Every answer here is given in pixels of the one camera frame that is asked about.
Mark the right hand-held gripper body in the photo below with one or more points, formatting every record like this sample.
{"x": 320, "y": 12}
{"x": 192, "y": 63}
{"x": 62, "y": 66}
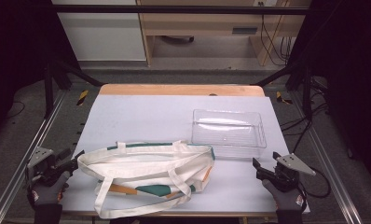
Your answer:
{"x": 287, "y": 171}

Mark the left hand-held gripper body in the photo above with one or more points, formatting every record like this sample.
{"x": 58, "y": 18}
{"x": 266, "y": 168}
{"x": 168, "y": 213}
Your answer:
{"x": 42, "y": 165}

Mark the clear plastic container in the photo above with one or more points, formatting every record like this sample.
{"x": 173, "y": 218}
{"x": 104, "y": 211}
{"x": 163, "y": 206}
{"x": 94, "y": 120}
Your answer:
{"x": 228, "y": 132}

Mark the white canvas tote bag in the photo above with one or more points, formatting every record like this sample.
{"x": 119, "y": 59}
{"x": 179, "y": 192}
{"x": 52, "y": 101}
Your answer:
{"x": 149, "y": 174}

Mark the person's right hand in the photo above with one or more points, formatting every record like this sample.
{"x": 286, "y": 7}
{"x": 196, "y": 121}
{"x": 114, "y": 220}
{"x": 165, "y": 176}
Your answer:
{"x": 284, "y": 199}

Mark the person's left hand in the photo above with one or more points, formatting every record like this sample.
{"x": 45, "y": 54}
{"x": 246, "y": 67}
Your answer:
{"x": 48, "y": 193}

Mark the black metal stand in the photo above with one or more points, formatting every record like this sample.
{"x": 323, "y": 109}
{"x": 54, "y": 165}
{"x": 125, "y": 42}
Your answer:
{"x": 295, "y": 84}
{"x": 54, "y": 81}

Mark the white table sheet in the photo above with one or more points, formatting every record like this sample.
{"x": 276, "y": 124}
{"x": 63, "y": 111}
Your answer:
{"x": 162, "y": 124}

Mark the wooden table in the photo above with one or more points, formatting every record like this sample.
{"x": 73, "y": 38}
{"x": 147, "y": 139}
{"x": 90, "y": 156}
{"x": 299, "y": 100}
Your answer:
{"x": 180, "y": 90}

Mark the white cabinet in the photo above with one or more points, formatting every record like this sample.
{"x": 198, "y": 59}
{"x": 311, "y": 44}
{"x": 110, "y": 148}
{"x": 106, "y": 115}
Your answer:
{"x": 103, "y": 34}

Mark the light wooden desk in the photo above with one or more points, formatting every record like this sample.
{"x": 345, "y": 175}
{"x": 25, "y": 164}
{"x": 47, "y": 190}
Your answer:
{"x": 205, "y": 25}

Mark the aluminium floor rail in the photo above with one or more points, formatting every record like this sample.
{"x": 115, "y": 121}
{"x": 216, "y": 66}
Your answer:
{"x": 326, "y": 161}
{"x": 22, "y": 155}

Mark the black frame bar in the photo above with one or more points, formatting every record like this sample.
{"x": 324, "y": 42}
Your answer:
{"x": 180, "y": 9}

